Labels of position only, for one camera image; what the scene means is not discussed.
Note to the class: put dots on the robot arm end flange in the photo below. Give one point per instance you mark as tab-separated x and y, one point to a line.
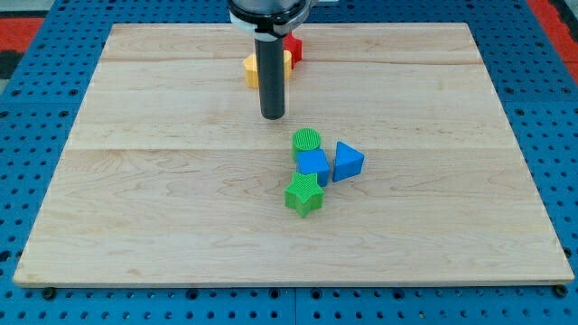
269	20

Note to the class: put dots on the blue cube block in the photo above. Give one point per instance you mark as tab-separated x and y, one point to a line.
314	161

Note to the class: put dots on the green cylinder block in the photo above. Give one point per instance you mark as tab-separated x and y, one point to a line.
305	139

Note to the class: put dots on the green star block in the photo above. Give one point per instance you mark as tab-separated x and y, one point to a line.
303	194

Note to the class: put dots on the blue triangle block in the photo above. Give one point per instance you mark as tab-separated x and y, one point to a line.
348	162

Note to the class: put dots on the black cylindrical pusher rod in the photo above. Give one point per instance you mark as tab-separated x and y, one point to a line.
270	73

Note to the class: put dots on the yellow block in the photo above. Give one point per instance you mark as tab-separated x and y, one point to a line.
251	74

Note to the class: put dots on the wooden board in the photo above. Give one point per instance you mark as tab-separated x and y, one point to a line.
393	165

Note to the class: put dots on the red block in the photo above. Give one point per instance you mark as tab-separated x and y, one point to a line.
295	46

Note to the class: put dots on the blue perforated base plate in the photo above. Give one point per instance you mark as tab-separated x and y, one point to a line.
42	97

